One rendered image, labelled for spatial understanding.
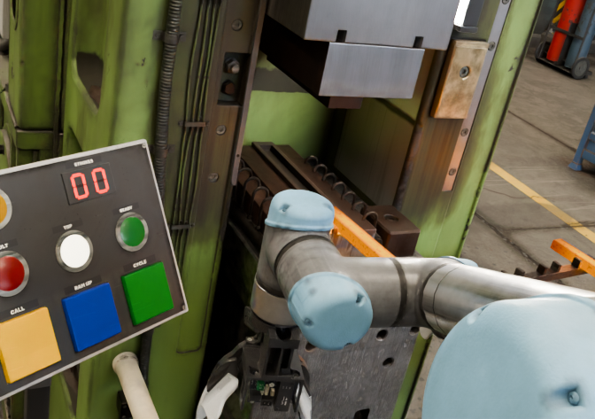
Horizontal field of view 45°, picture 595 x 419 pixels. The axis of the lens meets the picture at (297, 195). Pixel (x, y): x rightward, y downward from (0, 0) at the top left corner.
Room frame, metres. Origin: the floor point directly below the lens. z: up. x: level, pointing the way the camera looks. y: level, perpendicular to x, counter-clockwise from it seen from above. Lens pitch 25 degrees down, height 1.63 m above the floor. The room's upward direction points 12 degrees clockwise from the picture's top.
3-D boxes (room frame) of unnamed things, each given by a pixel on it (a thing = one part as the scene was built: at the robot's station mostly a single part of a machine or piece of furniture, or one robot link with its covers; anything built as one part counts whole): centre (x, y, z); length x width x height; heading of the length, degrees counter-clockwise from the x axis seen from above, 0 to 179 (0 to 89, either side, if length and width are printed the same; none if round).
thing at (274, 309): (0.73, -0.01, 1.15); 0.08 x 0.08 x 0.05
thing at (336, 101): (1.46, 0.02, 1.24); 0.30 x 0.07 x 0.06; 31
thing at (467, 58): (1.51, -0.29, 1.27); 0.09 x 0.02 x 0.17; 121
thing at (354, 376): (1.45, -0.02, 0.69); 0.56 x 0.38 x 0.45; 31
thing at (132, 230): (0.91, 0.23, 1.09); 0.05 x 0.03 x 0.04; 121
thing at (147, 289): (0.89, 0.19, 1.01); 0.07 x 0.05 x 0.07; 146
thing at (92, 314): (0.81, 0.25, 1.01); 0.07 x 0.05 x 0.07; 146
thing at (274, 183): (1.42, 0.02, 0.96); 0.42 x 0.20 x 0.09; 31
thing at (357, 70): (1.42, 0.02, 1.32); 0.42 x 0.20 x 0.10; 31
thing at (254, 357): (0.72, -0.01, 1.07); 0.09 x 0.08 x 0.12; 14
